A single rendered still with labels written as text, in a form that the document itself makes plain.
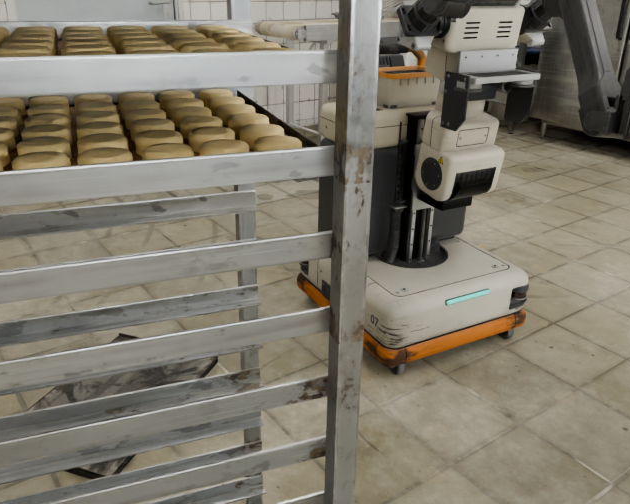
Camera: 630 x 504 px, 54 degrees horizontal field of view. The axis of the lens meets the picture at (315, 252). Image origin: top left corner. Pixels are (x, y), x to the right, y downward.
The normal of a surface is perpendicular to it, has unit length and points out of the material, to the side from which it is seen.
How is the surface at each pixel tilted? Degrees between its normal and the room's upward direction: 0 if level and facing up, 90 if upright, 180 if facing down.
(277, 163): 90
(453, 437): 0
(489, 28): 98
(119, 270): 90
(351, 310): 90
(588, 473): 0
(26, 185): 90
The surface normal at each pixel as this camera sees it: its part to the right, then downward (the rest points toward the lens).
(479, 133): 0.47, 0.50
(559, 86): -0.81, 0.22
